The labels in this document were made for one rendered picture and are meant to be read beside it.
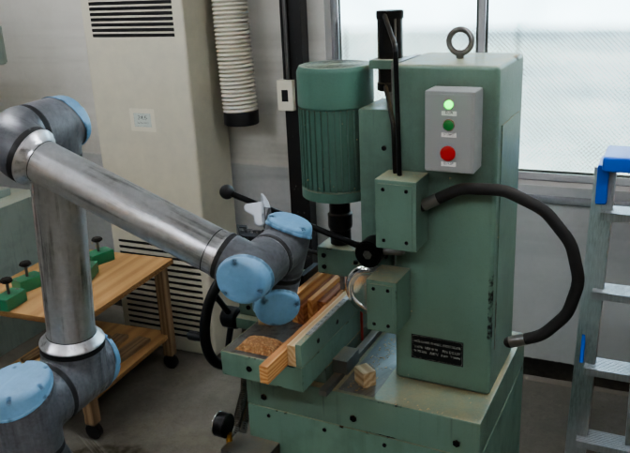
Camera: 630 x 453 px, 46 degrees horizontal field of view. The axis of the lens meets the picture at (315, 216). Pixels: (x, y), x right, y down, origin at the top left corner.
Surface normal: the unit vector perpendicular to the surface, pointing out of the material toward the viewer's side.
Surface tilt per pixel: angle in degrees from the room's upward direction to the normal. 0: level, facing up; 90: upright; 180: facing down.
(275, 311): 106
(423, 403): 0
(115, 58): 90
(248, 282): 93
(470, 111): 90
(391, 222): 90
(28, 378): 6
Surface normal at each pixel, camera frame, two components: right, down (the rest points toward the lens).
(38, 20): -0.41, 0.30
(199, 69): 0.91, 0.09
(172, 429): -0.04, -0.95
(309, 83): -0.61, 0.28
